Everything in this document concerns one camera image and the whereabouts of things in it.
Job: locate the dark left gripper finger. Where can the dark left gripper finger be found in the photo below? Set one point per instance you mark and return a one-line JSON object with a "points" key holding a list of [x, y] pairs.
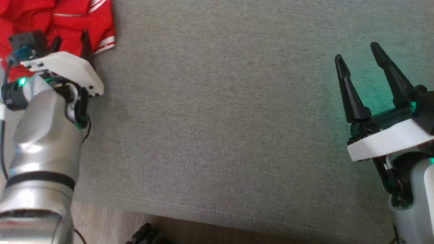
{"points": [[56, 44], [85, 47]]}

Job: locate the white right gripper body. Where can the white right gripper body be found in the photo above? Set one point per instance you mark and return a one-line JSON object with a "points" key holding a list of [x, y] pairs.
{"points": [[383, 139]]}

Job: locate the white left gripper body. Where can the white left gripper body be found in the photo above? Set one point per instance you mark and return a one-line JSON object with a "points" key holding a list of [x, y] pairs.
{"points": [[67, 67]]}

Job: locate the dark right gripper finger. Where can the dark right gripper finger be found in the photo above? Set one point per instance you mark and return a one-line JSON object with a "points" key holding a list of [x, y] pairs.
{"points": [[351, 95], [395, 81]]}

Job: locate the red basketball jersey white trim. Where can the red basketball jersey white trim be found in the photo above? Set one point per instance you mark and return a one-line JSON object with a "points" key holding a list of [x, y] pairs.
{"points": [[71, 23]]}

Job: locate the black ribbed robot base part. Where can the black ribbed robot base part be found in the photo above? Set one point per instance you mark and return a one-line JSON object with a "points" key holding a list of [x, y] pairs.
{"points": [[145, 235]]}

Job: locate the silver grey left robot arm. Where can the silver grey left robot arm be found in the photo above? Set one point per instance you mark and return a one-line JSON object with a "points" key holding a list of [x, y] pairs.
{"points": [[40, 135]]}

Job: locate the large grey sofa seat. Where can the large grey sofa seat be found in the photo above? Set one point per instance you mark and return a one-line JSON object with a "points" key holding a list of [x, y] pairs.
{"points": [[220, 118]]}

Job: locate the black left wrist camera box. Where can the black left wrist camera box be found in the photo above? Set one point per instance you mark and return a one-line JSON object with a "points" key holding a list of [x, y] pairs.
{"points": [[28, 40]]}

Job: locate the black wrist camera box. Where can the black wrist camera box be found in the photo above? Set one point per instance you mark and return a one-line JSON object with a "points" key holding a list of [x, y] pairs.
{"points": [[28, 40], [425, 105]]}

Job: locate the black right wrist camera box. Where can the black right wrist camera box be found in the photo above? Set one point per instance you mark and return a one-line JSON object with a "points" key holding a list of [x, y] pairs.
{"points": [[425, 105]]}

